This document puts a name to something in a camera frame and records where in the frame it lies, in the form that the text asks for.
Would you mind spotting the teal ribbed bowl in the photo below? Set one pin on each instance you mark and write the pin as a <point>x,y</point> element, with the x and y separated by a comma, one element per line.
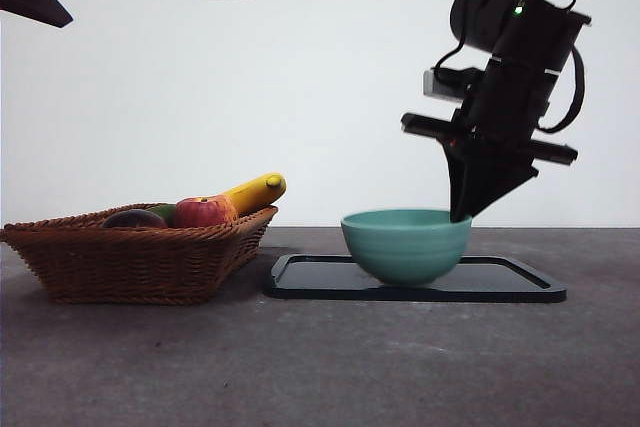
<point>405,252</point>

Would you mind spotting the yellow banana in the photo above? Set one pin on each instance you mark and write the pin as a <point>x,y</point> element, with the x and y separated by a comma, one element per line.
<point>255,194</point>

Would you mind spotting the red apple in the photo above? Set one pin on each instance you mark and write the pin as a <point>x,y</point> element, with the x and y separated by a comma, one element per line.
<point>200,214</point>

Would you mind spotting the pale grey camera box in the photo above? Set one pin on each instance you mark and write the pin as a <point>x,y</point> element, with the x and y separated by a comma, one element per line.
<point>435,84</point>

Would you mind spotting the green avocado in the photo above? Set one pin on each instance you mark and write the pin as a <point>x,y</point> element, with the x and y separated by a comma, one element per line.
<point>164,214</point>

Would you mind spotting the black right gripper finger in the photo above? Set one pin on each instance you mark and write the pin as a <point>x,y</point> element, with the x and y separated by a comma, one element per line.
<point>452,172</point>
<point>492,182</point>

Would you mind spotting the brown wicker basket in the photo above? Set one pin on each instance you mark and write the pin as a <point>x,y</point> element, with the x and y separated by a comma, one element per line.
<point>130,267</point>

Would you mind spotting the black rectangular tray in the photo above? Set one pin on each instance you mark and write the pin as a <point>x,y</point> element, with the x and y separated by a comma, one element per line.
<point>310,279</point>

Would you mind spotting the dark red plum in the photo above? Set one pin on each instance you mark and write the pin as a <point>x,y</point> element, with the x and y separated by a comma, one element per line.
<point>135,221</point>

